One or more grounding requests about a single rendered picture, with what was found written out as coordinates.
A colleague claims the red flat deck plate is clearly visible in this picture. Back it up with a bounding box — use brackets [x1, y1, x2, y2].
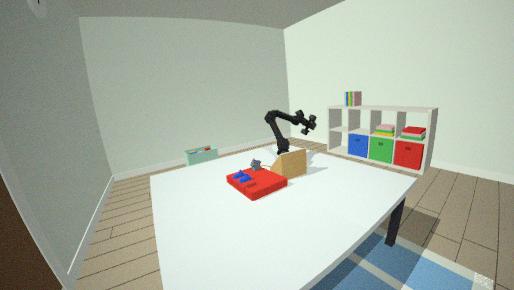
[226, 167, 288, 202]

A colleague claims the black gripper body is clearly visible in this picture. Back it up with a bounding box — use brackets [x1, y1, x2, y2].
[300, 114, 316, 135]

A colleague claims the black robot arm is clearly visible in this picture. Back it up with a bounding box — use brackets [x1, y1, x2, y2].
[264, 109, 316, 155]

